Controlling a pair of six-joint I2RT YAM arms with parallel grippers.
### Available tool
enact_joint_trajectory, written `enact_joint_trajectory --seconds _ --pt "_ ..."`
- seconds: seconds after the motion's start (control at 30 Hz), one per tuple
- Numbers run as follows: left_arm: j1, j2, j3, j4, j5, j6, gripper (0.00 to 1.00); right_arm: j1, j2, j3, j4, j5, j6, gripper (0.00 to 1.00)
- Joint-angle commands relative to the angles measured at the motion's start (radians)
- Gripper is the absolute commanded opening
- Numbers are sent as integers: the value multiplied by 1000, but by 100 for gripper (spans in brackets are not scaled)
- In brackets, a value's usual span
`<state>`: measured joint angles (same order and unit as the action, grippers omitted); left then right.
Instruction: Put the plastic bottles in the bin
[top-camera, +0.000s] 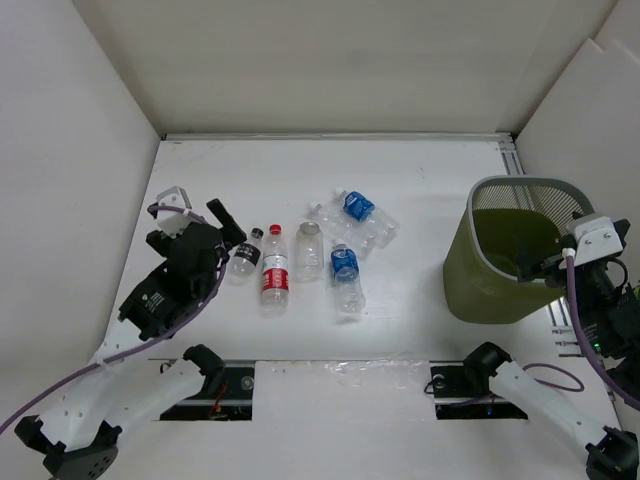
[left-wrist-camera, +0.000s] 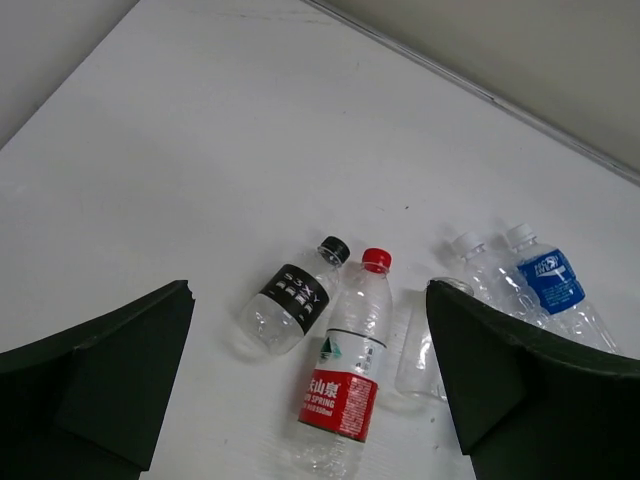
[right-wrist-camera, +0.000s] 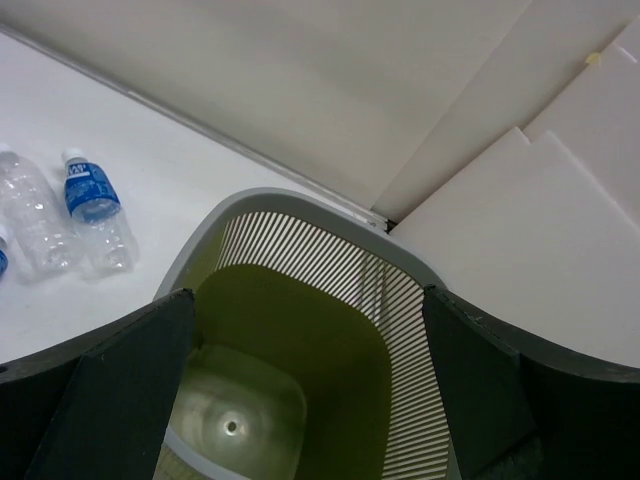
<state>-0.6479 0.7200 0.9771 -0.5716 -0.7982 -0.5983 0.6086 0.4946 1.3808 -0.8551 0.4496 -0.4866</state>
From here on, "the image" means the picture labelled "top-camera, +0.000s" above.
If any black label small bottle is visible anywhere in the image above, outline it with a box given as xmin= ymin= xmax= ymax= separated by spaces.
xmin=229 ymin=228 xmax=264 ymax=285

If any red label water bottle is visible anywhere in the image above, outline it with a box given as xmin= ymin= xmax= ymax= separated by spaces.
xmin=261 ymin=224 xmax=290 ymax=316

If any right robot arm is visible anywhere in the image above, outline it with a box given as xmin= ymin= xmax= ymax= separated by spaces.
xmin=462 ymin=248 xmax=639 ymax=479

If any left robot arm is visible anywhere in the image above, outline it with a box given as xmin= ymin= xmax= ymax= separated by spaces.
xmin=1 ymin=197 xmax=247 ymax=479

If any green mesh waste bin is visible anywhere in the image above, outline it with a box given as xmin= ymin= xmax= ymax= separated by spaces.
xmin=443 ymin=175 xmax=594 ymax=324

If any clear capless bottle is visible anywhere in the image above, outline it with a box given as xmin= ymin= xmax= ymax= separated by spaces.
xmin=295 ymin=222 xmax=324 ymax=282

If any blue label bottle near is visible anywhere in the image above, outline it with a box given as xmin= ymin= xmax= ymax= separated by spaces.
xmin=329 ymin=239 xmax=366 ymax=314

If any blue label bottle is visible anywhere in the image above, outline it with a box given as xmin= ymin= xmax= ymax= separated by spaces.
xmin=334 ymin=188 xmax=400 ymax=248
xmin=329 ymin=239 xmax=366 ymax=314

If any clear white cap bottle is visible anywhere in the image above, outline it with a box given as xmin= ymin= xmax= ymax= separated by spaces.
xmin=308 ymin=201 xmax=384 ymax=258

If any blue label bottle far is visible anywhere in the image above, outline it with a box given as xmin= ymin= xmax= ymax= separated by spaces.
xmin=334 ymin=188 xmax=400 ymax=248

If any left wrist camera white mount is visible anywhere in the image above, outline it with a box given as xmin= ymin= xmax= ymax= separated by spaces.
xmin=147 ymin=186 xmax=196 ymax=239

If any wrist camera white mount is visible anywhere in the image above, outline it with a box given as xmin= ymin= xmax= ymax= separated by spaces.
xmin=562 ymin=213 xmax=623 ymax=266
xmin=147 ymin=186 xmax=196 ymax=239

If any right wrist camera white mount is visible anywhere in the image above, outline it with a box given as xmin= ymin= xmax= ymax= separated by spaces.
xmin=562 ymin=213 xmax=623 ymax=266

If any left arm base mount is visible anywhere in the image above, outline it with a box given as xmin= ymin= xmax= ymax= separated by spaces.
xmin=159 ymin=360 xmax=256 ymax=422

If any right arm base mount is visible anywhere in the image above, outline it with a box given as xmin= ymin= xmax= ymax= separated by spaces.
xmin=424 ymin=362 xmax=528 ymax=420

